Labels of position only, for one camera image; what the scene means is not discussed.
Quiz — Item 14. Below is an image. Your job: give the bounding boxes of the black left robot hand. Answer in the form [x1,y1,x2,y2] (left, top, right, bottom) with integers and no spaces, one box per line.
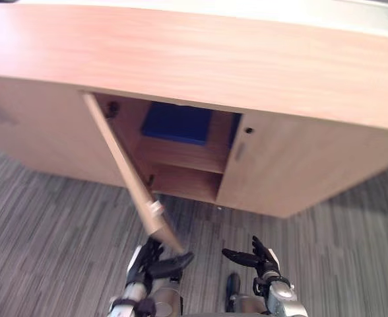
[126,237,195,287]

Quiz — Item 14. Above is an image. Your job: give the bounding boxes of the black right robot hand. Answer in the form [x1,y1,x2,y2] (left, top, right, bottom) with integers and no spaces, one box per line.
[222,235,280,280]

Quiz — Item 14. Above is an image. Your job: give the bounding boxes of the open wooden cabinet door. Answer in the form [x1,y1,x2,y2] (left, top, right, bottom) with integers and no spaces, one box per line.
[82,93,185,254]

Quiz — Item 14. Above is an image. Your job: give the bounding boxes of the closed wooden cabinet door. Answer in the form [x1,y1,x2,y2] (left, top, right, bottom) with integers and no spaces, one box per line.
[215,114,388,219]

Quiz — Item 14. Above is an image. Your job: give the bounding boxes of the wooden cabinet shelf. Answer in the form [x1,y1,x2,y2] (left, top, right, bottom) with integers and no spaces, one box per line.
[137,135,228,174]

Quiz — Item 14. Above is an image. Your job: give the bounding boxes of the blue folder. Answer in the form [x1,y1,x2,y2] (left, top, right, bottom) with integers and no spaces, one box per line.
[141,102,214,147]

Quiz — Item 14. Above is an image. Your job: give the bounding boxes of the light wood office cabinet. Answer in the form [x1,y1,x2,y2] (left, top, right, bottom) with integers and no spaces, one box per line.
[0,3,388,219]

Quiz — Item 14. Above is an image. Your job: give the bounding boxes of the dark robot foot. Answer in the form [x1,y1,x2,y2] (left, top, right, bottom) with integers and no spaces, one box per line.
[226,272,240,300]

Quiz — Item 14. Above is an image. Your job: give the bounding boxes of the silver robot legs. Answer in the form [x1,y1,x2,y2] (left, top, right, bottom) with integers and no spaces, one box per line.
[152,277,271,317]

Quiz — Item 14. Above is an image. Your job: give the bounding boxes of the wooden cabinet door with handle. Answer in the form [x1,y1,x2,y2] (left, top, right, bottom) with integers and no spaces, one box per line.
[0,75,125,188]

